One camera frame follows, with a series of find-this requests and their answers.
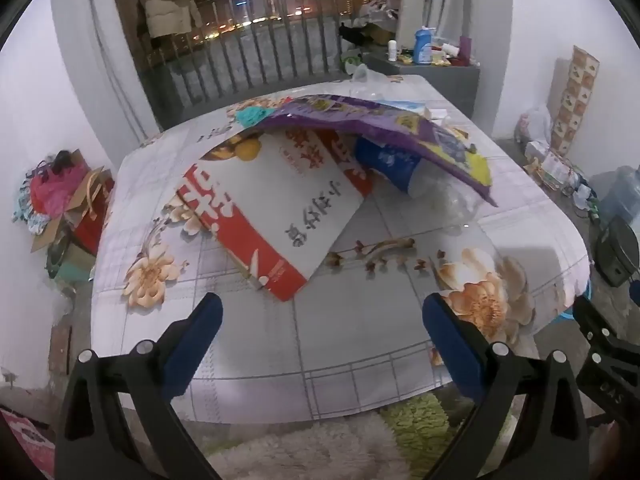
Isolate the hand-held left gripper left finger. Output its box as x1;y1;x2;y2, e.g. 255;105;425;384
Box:
54;292;224;480

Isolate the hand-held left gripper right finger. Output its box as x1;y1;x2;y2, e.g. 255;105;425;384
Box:
421;292;591;480

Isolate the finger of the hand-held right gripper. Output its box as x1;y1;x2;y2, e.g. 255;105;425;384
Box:
573;295;640;356
577;345;640;413

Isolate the blue plastic basket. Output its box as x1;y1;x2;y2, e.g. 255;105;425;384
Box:
550;280;593;325

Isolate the red and white cardboard box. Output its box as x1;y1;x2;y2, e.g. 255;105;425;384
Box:
176;127;375;302

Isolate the clear bottle with blue label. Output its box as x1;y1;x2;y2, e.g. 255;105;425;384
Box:
354;137;493;226

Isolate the black round appliance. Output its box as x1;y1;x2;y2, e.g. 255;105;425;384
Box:
594;215;640;288

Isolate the green fluffy rug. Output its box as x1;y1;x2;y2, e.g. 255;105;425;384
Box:
380;392;516;480

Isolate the floral tablecloth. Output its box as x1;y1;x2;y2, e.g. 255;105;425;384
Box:
90;74;591;423

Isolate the large water jug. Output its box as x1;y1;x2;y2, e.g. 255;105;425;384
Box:
597;165;640;226

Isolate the white fluffy rug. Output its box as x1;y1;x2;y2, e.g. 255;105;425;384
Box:
200;410;401;480

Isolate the red paper bag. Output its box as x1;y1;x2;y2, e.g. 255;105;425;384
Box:
65;167;116;256

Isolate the pile of paper packaging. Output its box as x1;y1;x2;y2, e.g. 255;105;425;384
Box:
525;140;586;191

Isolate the pink printed bag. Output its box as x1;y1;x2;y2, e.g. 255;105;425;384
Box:
0;407;56;480

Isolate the teal patterned cloth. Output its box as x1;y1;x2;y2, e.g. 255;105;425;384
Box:
12;185;51;236

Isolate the white plastic bag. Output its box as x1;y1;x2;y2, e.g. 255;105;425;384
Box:
515;105;553;143

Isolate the tall patterned cardboard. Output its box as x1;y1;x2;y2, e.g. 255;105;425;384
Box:
547;45;601;156

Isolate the teal crumpled wrapper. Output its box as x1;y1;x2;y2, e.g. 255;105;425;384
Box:
235;105;276;127

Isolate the small white packet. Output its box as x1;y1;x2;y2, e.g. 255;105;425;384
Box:
400;101;451;123

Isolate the purple snack bag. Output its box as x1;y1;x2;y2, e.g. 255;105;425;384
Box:
260;94;500;207

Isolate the grey cabinet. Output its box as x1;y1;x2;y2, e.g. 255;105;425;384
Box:
362;52;481;121

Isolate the blue detergent bottle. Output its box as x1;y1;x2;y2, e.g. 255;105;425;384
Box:
413;26;435;65

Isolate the metal balcony railing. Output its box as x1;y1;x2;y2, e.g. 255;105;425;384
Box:
107;0;401;111

